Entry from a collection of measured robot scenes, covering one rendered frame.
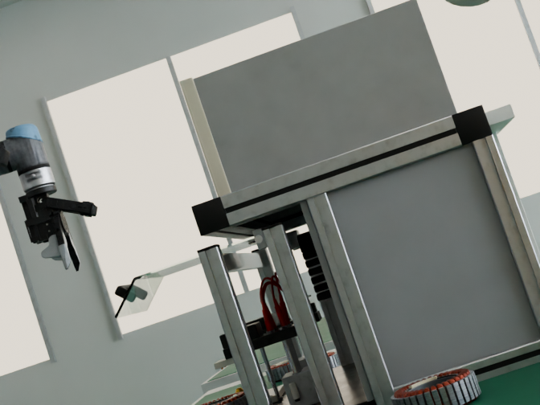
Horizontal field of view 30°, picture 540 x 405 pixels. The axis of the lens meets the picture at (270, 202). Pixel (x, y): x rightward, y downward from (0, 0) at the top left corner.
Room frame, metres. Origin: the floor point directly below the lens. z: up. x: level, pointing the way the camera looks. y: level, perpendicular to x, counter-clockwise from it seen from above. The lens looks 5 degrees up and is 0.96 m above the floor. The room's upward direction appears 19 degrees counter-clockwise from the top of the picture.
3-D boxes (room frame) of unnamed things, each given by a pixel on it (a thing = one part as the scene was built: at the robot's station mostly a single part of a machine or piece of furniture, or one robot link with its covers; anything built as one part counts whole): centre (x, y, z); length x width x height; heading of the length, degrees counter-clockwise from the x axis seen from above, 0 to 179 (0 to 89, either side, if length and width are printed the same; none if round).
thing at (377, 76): (1.76, -0.14, 1.22); 0.44 x 0.39 x 0.20; 175
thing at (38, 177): (2.30, 0.49, 1.37); 0.08 x 0.08 x 0.05
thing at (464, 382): (1.31, -0.12, 0.77); 0.11 x 0.11 x 0.04
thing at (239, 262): (1.79, 0.08, 1.03); 0.62 x 0.01 x 0.03; 175
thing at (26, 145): (2.30, 0.50, 1.45); 0.09 x 0.08 x 0.11; 101
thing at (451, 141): (1.77, -0.14, 1.09); 0.68 x 0.44 x 0.05; 175
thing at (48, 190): (2.30, 0.50, 1.29); 0.09 x 0.08 x 0.12; 93
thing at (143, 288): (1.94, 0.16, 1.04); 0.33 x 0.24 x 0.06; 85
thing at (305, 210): (1.78, -0.07, 0.92); 0.66 x 0.01 x 0.30; 175
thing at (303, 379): (1.67, 0.05, 0.80); 0.07 x 0.05 x 0.06; 175
